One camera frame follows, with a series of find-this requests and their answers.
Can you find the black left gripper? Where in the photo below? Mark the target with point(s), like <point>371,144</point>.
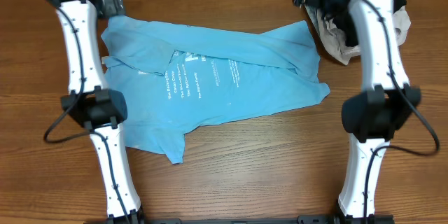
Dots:
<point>114,1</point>

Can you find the light blue printed t-shirt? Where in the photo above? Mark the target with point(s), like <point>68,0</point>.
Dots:
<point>176,77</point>

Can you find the black crumpled garment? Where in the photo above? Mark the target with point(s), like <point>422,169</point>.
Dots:
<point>342,25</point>

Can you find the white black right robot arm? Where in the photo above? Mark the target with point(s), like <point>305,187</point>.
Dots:
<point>372,117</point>

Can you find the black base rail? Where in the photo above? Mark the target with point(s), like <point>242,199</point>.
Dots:
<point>238,220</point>

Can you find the beige folded garment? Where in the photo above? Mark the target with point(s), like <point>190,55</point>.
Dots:
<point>332,46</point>

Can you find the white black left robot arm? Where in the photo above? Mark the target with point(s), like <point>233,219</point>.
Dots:
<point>95,106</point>

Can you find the grey blue folded garment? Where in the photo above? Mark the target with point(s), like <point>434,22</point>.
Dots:
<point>313,16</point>

